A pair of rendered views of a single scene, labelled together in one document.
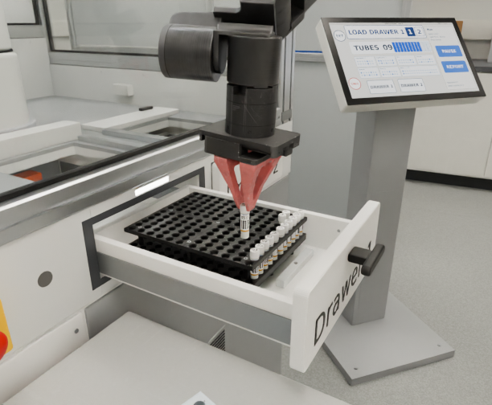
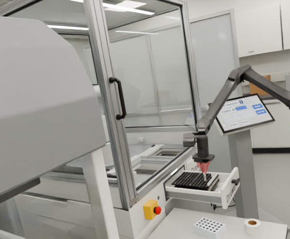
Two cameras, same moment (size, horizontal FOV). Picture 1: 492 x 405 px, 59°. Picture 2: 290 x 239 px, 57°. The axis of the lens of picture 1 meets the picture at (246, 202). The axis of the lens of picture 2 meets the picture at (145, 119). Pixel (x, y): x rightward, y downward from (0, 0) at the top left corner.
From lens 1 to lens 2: 0.95 m
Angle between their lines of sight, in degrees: 14
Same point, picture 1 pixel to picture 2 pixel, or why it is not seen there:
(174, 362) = (192, 216)
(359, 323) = not seen: hidden behind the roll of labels
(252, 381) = (213, 216)
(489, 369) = not seen: outside the picture
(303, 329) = (223, 197)
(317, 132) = (212, 139)
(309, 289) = (223, 188)
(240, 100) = (201, 150)
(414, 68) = (245, 115)
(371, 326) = not seen: hidden behind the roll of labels
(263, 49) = (204, 140)
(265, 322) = (214, 199)
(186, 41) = (188, 140)
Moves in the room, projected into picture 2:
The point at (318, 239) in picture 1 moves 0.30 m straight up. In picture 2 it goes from (222, 180) to (217, 131)
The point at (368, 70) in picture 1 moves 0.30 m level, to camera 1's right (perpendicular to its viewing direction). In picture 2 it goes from (228, 119) to (264, 114)
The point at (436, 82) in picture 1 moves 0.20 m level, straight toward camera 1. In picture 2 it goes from (255, 119) to (253, 124)
